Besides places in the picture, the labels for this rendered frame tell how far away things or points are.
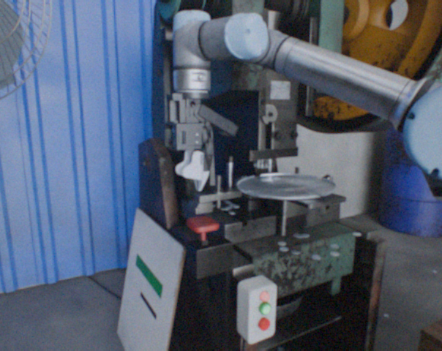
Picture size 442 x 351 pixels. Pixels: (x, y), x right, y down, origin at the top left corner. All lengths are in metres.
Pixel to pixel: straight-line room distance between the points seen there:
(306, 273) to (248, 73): 0.58
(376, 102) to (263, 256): 0.47
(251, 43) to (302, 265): 0.63
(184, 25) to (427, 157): 0.48
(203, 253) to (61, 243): 1.47
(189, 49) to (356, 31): 0.76
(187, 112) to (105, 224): 1.53
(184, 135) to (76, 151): 1.37
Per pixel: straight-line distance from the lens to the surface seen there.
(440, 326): 1.32
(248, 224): 0.94
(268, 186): 0.99
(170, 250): 1.15
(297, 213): 1.01
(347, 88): 0.66
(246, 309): 0.79
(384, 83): 0.65
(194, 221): 0.77
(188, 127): 0.68
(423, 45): 1.15
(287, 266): 0.96
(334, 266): 1.10
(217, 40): 0.64
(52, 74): 2.01
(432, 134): 0.48
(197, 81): 0.69
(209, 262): 0.78
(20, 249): 2.15
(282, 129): 1.00
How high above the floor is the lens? 1.02
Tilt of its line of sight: 12 degrees down
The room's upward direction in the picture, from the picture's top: straight up
